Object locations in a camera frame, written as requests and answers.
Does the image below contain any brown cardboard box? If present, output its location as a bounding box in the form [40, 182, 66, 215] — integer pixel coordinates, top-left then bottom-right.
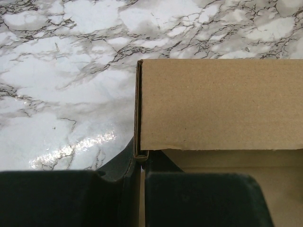
[134, 59, 303, 227]

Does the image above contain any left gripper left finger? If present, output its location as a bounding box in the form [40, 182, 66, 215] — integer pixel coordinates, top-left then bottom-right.
[97, 139, 141, 227]

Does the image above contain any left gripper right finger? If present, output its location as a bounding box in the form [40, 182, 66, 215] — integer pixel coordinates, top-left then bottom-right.
[144, 150, 184, 227]

